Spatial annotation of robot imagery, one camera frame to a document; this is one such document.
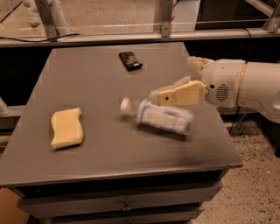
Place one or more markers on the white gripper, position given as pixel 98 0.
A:
pixel 222 80

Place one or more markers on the clear plastic water bottle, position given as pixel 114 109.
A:
pixel 175 120

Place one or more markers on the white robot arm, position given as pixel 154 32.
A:
pixel 259 89

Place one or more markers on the black snack bag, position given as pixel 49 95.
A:
pixel 130 61

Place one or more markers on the yellow sponge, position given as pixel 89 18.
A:
pixel 67 129

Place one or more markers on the lower grey drawer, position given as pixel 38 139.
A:
pixel 155 215

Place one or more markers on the grey cabinet drawer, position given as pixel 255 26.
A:
pixel 114 201

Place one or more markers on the metal drawer knob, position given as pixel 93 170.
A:
pixel 126 208

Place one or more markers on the centre metal bracket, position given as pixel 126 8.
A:
pixel 166 18

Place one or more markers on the metal bracket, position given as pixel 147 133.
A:
pixel 47 19
pixel 166 18

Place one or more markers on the left metal bracket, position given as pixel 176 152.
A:
pixel 47 19

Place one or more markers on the grey metal rail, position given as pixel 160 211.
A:
pixel 118 39

